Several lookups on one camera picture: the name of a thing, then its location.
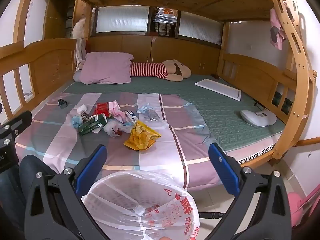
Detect curved wooden ladder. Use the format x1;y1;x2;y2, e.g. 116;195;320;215
269;0;318;159

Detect purple pillow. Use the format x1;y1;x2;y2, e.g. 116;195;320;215
80;52;134;85

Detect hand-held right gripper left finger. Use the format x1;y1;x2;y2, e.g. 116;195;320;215
24;144;108;240

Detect red wrapper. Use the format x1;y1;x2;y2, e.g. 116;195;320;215
93;102;110;117

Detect white massager device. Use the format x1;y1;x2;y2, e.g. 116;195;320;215
240;109;277;127

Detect white flat board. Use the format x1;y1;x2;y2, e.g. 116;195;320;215
195;78;242;102

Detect pink wrapper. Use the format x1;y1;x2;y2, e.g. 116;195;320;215
109;100;128;123

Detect pink stool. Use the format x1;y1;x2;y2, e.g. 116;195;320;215
287;185;320;230

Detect wooden bunk bed frame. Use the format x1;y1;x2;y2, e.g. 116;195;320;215
0;0;320;167

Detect striped tote bag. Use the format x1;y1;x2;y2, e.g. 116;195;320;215
156;22;175;37

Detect stack of plastic packs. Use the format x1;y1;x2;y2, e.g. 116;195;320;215
154;7;178;24

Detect green bed mat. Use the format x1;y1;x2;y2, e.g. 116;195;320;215
61;74;287;153

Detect striped plush toy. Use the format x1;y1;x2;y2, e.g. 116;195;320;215
130;59;192;82

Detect frosted window panel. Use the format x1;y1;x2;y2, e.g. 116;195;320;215
96;6;147;33
178;11;223;46

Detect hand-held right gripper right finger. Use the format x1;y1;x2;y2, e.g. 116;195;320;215
208;142;292;240

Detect white and blue medicine box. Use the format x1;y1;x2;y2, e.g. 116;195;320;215
124;110;139;124

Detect dark green packet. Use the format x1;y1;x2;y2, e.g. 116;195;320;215
78;114;108;137

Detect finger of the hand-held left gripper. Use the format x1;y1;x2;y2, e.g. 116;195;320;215
0;110;33;145

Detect plaid blanket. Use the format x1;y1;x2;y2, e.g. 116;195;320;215
19;92;240;189

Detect wooden wardrobe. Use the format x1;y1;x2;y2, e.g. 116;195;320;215
40;0;75;39

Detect yellow snack bag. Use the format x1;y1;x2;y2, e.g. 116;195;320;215
123;120;162;151

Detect grey white garment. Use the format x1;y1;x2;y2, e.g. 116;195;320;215
75;38;87;68

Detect light blue plastic wrapper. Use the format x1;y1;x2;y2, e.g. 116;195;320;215
71;115;83;129

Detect white fluffy plush toy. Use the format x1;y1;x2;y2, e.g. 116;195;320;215
72;17;87;39

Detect pink hanging cloth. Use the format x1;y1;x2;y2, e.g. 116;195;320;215
269;7;287;50

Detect white trash bin with litter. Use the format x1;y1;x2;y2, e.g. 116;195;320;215
81;169;200;240

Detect white mesh waste bin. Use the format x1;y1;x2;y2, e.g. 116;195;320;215
82;170;200;240

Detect wooden cabinets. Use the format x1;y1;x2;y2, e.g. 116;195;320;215
90;35;222;75

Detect clear plastic bag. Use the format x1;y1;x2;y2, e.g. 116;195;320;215
104;119;132;138

